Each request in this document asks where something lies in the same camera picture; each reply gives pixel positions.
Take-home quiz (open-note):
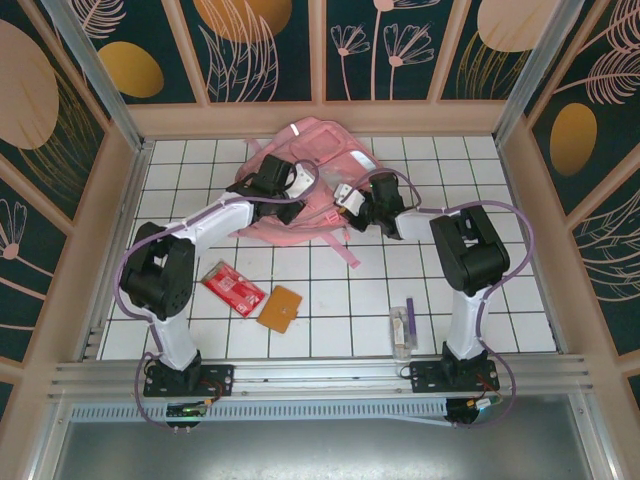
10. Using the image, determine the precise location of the aluminium frame post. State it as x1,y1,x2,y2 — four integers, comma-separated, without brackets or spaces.
492,0,594,146
42,0,149,154

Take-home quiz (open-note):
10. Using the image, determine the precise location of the aluminium side rail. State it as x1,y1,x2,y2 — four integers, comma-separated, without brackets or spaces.
497,139,574,354
74,142,154,361

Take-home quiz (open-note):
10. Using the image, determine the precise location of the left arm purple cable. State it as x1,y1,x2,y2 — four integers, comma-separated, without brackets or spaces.
114,158,321,434

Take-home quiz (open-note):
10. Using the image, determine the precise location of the grey slotted cable duct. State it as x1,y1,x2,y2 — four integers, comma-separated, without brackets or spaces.
69,397,451,425

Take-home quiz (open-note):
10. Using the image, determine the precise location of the red tissue packet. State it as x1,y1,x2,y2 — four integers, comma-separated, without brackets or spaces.
200,259,267,318

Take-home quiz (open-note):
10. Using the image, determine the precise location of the purple pen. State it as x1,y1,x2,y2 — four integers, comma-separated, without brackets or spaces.
405,297,420,351

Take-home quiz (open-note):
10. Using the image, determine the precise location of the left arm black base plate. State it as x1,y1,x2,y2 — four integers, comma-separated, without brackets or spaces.
143,363,235,398

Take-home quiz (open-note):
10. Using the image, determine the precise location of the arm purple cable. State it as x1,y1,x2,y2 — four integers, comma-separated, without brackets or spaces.
367,168,536,431
114,158,321,434

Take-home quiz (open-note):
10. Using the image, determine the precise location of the orange leather wallet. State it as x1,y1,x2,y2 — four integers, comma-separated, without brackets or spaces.
256,284,304,335

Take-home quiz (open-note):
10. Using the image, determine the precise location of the aluminium mounting rail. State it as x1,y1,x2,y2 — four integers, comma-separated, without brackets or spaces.
47,353,599,401

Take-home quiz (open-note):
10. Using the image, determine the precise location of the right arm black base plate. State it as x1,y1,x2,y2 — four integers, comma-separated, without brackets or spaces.
409,360,500,395

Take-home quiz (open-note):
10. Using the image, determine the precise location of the grey metal sheet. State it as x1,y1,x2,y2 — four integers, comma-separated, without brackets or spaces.
29,419,621,480

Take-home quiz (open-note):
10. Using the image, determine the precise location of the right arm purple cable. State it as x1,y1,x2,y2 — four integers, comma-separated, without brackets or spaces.
367,168,536,431

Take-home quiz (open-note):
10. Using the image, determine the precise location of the clear plastic pencil case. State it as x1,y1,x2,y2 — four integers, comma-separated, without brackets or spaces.
388,302,414,360

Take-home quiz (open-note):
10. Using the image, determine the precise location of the pink student backpack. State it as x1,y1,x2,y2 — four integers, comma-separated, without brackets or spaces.
234,115,381,271

